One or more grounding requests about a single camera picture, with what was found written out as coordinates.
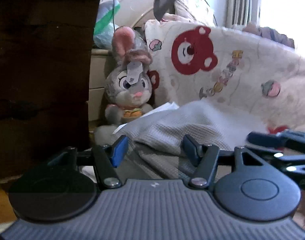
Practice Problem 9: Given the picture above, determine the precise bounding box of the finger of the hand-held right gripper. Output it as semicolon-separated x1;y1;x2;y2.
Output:
265;150;305;179
247;129;305;153

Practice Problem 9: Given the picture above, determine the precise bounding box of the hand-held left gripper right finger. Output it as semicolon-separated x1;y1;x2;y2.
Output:
183;134;264;188

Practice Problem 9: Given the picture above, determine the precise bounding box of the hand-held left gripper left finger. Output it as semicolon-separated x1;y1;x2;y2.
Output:
46;135;129;189

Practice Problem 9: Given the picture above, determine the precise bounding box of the grey knit shirt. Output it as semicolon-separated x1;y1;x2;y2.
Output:
113;101;267;180

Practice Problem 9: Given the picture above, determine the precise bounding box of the red bear print quilt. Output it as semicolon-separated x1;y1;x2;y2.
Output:
144;19;305;143

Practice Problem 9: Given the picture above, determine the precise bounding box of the grey plush rabbit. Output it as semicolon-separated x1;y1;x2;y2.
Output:
94;26;161;147

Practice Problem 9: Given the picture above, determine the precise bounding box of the pink purple cloth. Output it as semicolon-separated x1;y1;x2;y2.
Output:
243;22;296;48

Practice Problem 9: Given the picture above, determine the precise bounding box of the dark wooden furniture panel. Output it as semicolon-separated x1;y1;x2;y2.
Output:
0;0;104;183

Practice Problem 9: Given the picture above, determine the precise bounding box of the green plastic bag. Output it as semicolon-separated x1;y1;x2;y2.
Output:
93;0;121;50

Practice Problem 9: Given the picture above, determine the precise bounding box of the striped window curtain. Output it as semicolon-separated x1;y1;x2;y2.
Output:
226;0;263;30

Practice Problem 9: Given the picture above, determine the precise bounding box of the white pillow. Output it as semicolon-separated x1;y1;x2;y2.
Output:
174;0;217;28

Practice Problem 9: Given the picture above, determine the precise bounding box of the white round headboard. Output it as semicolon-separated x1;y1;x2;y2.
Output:
100;0;177;29

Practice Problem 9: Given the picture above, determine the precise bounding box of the thin hanging cable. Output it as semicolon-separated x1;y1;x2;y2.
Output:
111;0;116;32

